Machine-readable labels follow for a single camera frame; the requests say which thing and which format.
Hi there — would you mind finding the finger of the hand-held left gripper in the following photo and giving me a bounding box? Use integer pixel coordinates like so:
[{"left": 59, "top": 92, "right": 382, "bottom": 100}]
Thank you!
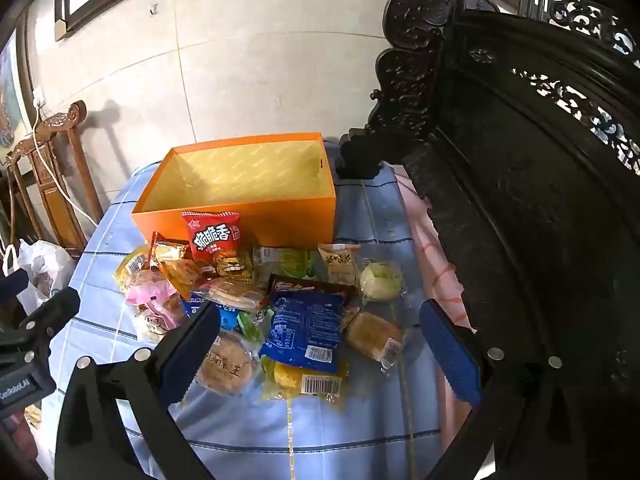
[
  {"left": 17, "top": 287, "right": 82, "bottom": 357},
  {"left": 0, "top": 269, "right": 29, "bottom": 311}
]

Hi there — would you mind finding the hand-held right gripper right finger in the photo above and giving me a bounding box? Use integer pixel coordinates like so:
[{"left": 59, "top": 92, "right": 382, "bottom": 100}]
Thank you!
[{"left": 419, "top": 299, "right": 588, "bottom": 480}]

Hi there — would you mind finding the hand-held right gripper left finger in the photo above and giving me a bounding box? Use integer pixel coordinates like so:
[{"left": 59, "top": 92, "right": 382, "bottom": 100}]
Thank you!
[{"left": 55, "top": 300, "right": 222, "bottom": 480}]

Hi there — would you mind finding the round brown cake packet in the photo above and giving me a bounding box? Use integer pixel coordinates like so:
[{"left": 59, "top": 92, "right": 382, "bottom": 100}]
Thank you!
[{"left": 196, "top": 331, "right": 261, "bottom": 397}]

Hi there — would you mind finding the white round pastry packet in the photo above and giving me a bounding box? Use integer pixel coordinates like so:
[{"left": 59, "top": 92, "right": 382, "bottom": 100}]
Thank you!
[{"left": 136, "top": 295, "right": 187, "bottom": 343}]

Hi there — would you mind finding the small blue packet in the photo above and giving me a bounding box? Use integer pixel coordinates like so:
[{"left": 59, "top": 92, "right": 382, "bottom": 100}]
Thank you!
[{"left": 217, "top": 306, "right": 243, "bottom": 332}]

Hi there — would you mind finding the green white candy packet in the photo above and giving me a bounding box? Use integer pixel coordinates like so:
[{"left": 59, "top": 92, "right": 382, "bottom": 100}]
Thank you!
[{"left": 236, "top": 307, "right": 275, "bottom": 343}]

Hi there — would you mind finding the clear sandwich cracker packet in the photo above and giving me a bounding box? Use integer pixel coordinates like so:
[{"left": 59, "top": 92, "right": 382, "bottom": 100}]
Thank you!
[{"left": 195, "top": 276, "right": 268, "bottom": 311}]

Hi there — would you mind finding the pink snack packet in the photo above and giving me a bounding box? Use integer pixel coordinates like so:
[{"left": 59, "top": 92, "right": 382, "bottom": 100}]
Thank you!
[{"left": 125, "top": 269, "right": 177, "bottom": 313}]

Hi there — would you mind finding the brown bread packet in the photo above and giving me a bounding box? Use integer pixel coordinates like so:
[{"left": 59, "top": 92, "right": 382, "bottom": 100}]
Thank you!
[{"left": 344, "top": 310, "right": 406, "bottom": 373}]

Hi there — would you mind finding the yellow snack packet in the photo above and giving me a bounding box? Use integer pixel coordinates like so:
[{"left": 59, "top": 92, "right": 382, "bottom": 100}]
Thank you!
[{"left": 116, "top": 246, "right": 151, "bottom": 291}]

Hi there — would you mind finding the orange brown snack packet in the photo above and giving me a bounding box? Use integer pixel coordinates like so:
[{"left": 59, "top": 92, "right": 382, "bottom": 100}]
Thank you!
[{"left": 150, "top": 231, "right": 203, "bottom": 301}]

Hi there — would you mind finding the green round pastry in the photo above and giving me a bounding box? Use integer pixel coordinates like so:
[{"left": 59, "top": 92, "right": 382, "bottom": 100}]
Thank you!
[{"left": 359, "top": 259, "right": 405, "bottom": 305}]

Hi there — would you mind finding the large blue snack packet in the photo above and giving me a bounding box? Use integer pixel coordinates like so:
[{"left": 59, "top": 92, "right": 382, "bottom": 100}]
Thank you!
[{"left": 259, "top": 289, "right": 347, "bottom": 375}]

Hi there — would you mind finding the yellow packet with barcode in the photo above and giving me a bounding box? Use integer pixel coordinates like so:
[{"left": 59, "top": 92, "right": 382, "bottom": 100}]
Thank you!
[{"left": 261, "top": 359, "right": 348, "bottom": 410}]

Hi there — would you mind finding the red chip packet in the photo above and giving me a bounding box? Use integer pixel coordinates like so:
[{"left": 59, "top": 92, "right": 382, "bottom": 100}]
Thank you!
[{"left": 181, "top": 210, "right": 244, "bottom": 281}]

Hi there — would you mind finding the green clear snack packet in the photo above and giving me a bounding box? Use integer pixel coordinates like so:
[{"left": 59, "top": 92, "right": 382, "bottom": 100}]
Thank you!
[{"left": 252, "top": 246, "right": 321, "bottom": 281}]

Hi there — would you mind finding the dark blue biscuit packet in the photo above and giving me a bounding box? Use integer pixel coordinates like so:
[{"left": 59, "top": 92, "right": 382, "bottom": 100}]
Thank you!
[{"left": 269, "top": 274, "right": 353, "bottom": 306}]

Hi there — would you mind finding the beige pastry packet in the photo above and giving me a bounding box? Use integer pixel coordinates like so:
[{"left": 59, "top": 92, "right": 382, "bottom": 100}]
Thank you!
[{"left": 318, "top": 242, "right": 362, "bottom": 287}]

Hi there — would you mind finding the orange cardboard box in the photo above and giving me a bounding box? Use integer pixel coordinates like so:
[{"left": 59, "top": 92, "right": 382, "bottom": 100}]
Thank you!
[{"left": 131, "top": 132, "right": 337, "bottom": 251}]

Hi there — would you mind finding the white plastic bag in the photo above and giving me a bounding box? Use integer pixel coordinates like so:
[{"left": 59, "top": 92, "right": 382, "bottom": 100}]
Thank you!
[{"left": 2, "top": 240, "right": 76, "bottom": 321}]

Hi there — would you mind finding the pink cloth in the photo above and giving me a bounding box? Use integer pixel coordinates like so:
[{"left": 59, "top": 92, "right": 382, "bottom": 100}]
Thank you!
[{"left": 395, "top": 165, "right": 483, "bottom": 461}]

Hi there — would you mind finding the brown wooden chair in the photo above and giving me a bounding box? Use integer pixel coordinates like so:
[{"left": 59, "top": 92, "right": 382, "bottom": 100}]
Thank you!
[{"left": 0, "top": 100, "right": 106, "bottom": 261}]

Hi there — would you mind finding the blue checked tablecloth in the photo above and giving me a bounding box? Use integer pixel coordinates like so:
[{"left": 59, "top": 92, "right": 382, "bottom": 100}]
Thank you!
[{"left": 30, "top": 142, "right": 496, "bottom": 480}]

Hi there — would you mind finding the dark carved wooden sofa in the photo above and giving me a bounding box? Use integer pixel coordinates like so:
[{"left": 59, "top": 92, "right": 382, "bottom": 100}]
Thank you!
[{"left": 337, "top": 0, "right": 640, "bottom": 480}]

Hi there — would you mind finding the white cable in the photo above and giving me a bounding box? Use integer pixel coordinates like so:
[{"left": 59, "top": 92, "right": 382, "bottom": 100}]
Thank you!
[{"left": 30, "top": 90, "right": 101, "bottom": 226}]

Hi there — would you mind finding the colourful wall painting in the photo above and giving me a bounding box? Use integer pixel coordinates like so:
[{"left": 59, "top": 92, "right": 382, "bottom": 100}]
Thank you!
[{"left": 0, "top": 30, "right": 31, "bottom": 150}]

